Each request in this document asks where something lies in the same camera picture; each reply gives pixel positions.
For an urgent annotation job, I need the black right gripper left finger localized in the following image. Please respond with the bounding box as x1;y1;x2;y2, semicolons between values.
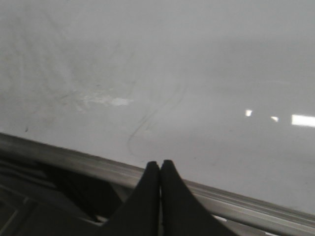
95;161;159;236

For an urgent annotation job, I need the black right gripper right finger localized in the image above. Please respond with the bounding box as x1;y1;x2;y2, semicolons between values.
160;160;236;236

